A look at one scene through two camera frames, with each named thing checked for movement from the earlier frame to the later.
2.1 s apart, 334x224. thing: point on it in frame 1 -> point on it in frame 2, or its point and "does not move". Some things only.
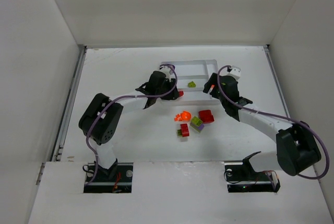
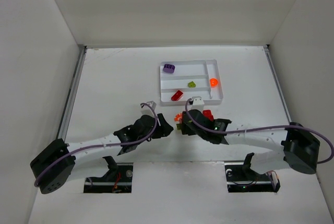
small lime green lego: (191, 84) does not move
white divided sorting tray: (192, 76) does not move
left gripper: (171, 91) -> (160, 126)
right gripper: (211, 86) -> (187, 124)
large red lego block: (205, 116) does not move
